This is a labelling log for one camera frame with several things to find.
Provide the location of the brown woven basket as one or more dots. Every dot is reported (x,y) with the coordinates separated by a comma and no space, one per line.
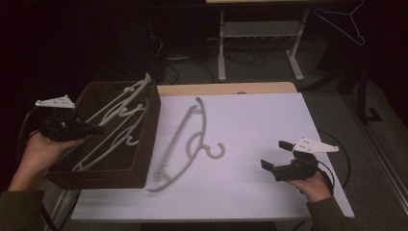
(141,128)

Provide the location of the white metal desk frame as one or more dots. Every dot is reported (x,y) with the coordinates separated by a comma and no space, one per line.
(221,48)

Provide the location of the black metal stand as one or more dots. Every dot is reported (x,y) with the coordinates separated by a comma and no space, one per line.
(362,93)

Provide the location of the person's left hand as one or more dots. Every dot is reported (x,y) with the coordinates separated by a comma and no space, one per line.
(41,154)

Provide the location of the white table mat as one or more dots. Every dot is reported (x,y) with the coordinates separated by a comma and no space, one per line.
(256,122)

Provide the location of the grey plastic clothes hanger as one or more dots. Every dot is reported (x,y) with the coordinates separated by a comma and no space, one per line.
(134,93)
(112,134)
(213,155)

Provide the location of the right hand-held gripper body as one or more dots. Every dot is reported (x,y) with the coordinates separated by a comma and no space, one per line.
(298,166)

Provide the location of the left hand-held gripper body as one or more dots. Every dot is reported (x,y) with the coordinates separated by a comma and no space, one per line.
(56,128)

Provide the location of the person's right hand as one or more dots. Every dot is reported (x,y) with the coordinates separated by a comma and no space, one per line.
(312,187)

